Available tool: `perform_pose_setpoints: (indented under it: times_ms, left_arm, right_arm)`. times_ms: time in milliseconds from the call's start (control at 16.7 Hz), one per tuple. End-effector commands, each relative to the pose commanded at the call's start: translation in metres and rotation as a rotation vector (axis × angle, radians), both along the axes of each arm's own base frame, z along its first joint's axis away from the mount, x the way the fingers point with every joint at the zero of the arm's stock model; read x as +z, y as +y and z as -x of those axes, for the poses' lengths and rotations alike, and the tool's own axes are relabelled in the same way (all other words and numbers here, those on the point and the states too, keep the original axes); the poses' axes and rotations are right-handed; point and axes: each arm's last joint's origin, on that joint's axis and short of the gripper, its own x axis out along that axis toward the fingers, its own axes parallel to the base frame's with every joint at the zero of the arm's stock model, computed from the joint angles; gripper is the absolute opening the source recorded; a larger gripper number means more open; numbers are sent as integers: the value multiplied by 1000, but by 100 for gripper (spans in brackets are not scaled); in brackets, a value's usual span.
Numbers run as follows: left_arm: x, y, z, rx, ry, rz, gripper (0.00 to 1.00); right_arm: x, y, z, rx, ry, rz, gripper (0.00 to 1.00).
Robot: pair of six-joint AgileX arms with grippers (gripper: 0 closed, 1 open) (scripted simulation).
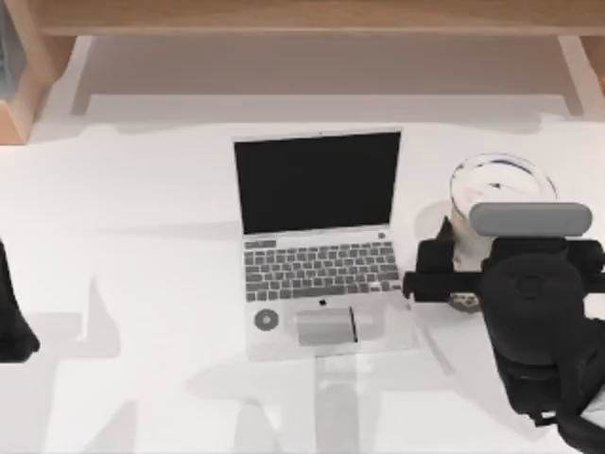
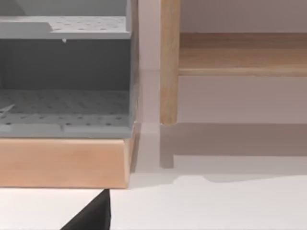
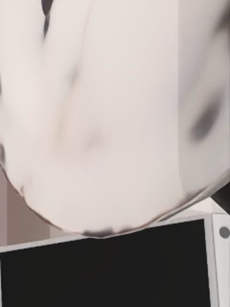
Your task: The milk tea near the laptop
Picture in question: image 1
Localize pale grey rounded box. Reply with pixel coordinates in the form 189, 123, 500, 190
468, 201, 594, 237

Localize white cup with blue marks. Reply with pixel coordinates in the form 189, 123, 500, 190
447, 151, 559, 314

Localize open silver laptop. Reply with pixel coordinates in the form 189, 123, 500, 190
232, 127, 422, 363

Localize wooden shelf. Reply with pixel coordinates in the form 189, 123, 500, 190
40, 0, 605, 117

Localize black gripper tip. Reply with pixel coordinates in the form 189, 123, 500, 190
0, 239, 42, 365

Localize wooden cabinet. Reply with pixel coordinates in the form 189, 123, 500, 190
0, 0, 78, 146

